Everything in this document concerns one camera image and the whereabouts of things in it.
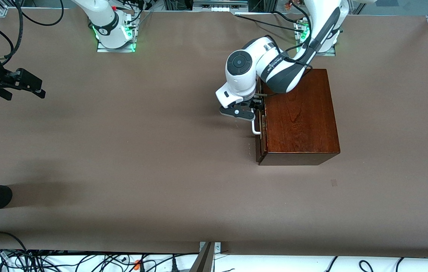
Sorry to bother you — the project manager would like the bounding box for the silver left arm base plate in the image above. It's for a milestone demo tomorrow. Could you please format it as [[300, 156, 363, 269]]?
[[293, 21, 336, 56]]

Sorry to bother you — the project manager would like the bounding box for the wooden drawer with white handle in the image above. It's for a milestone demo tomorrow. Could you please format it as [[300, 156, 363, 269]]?
[[251, 89, 268, 163]]

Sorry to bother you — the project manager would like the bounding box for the dark brown wooden cabinet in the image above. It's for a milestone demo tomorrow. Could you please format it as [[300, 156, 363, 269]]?
[[256, 68, 341, 166]]

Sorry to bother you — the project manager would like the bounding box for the white power strip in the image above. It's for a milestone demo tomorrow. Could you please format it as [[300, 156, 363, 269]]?
[[192, 0, 249, 12]]

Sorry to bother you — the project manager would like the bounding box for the metal table edge bracket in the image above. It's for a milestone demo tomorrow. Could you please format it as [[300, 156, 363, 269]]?
[[189, 242, 222, 272]]

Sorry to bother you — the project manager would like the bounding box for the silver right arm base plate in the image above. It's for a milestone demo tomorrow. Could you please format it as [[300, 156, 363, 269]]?
[[97, 38, 136, 53]]

